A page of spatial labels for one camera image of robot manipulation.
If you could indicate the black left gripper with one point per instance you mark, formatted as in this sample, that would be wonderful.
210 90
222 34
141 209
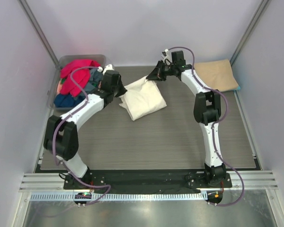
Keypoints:
117 86

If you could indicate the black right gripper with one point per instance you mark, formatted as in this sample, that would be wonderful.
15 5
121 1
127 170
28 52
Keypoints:
160 71

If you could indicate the white t shirt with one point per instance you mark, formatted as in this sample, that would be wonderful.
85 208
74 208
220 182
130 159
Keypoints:
142 98

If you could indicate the clear plastic bin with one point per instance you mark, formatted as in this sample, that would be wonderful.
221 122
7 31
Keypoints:
63 61

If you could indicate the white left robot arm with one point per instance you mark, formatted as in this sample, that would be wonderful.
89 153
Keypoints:
61 135

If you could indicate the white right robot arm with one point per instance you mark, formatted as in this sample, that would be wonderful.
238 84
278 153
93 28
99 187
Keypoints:
207 110

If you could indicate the grey blue t shirt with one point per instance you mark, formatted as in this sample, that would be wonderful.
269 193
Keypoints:
94 80

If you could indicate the red t shirt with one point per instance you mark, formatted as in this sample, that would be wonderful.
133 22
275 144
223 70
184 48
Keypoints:
81 76

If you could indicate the peach pink garment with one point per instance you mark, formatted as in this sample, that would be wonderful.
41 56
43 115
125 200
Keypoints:
59 87

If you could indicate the dark blue t shirt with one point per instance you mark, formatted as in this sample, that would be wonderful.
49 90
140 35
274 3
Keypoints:
67 101

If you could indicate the folded beige t shirt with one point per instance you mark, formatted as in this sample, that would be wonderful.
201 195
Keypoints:
217 75

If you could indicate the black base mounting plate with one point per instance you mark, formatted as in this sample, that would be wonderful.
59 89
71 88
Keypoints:
174 181

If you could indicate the left round black base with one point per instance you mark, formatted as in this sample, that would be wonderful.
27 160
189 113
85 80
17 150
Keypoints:
82 198

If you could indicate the round black base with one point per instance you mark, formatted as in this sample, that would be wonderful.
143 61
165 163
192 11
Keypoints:
82 198
214 197

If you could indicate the right round black base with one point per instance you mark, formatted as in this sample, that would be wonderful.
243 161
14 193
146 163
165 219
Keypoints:
214 197

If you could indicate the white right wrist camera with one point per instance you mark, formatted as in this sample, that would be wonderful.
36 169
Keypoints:
165 57

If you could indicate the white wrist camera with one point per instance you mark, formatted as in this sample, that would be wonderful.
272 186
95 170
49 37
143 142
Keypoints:
165 57
105 68

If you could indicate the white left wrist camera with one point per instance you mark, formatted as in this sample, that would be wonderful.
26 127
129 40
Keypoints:
105 68

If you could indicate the left aluminium frame post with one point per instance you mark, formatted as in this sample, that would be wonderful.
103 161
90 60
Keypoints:
32 19

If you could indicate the aluminium frame post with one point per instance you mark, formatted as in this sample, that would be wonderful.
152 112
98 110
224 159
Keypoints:
32 19
250 29

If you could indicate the right aluminium frame post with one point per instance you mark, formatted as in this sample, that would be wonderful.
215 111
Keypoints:
250 29

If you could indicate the slotted cable duct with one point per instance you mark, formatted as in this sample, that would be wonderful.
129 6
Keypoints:
69 196

